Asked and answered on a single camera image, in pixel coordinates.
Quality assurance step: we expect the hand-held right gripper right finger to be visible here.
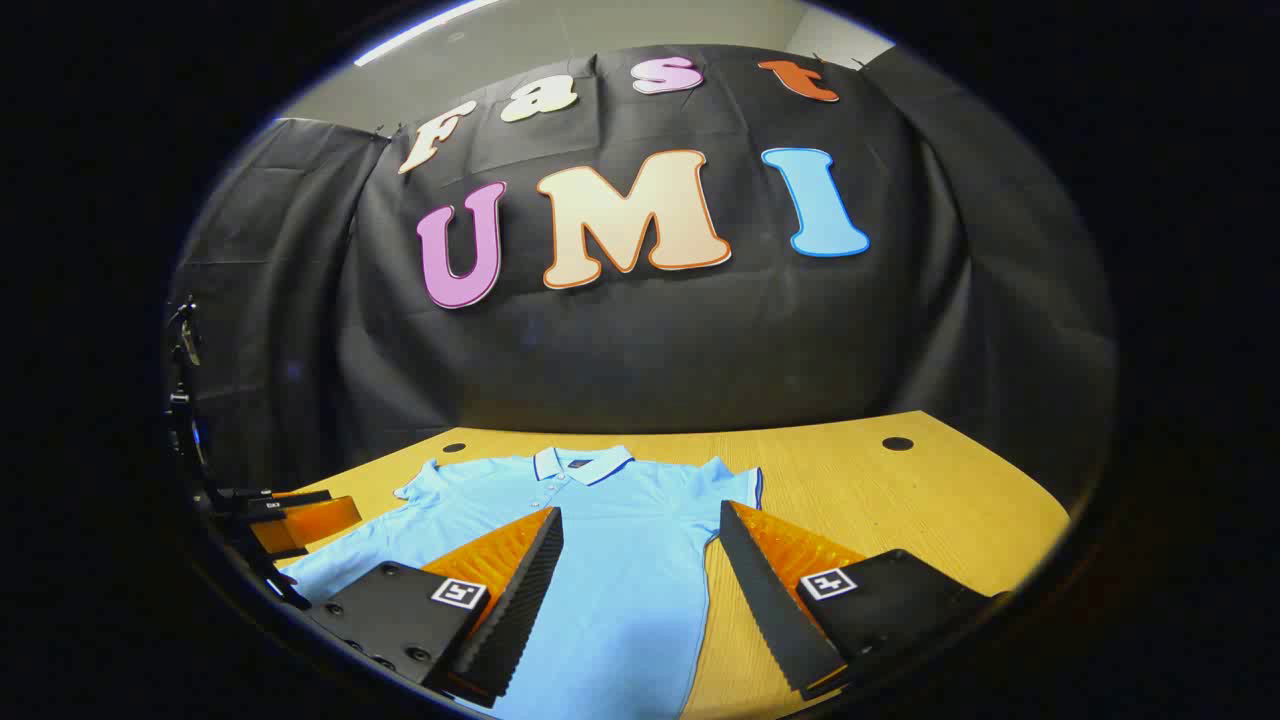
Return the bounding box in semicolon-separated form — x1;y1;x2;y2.
718;500;1011;701

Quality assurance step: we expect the black backdrop cloth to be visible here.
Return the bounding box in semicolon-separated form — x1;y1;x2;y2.
165;45;1119;511

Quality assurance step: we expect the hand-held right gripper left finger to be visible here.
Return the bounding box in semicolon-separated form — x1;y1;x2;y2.
305;505;566;711

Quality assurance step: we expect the light blue polo T-shirt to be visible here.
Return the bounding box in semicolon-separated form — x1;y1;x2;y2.
280;445;766;720

